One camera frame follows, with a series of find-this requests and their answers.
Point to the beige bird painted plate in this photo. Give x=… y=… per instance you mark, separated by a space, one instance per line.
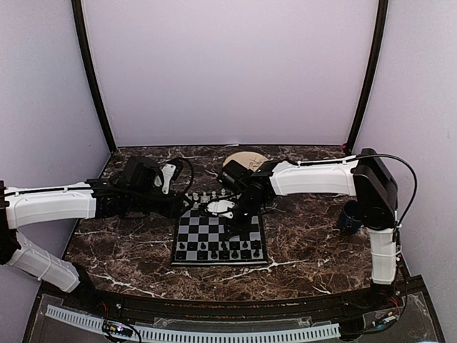
x=248 y=159

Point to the right black frame post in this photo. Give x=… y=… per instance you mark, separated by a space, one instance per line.
x=378 y=32

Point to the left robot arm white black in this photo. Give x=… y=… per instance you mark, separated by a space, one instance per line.
x=143 y=187

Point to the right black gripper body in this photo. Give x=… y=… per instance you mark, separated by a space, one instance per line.
x=245 y=225

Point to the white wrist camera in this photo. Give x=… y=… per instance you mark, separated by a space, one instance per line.
x=221 y=208
x=165 y=176

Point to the white slotted cable duct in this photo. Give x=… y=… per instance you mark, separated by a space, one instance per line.
x=174 y=330

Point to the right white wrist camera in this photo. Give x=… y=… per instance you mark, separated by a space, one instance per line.
x=221 y=208

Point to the black frame post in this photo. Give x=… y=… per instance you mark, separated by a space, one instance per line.
x=85 y=51
x=378 y=32

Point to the black white chess board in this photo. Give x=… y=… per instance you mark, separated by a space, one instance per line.
x=193 y=226

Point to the dark blue mug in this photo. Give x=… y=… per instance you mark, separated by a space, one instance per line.
x=349 y=220

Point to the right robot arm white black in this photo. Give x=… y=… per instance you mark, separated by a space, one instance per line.
x=363 y=176

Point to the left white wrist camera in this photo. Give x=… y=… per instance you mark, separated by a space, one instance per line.
x=165 y=176

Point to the row of white chess pieces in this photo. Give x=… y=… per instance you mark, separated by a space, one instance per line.
x=198 y=199

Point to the left black frame post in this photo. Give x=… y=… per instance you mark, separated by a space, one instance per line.
x=85 y=51

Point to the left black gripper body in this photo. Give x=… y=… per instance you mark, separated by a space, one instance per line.
x=143 y=204

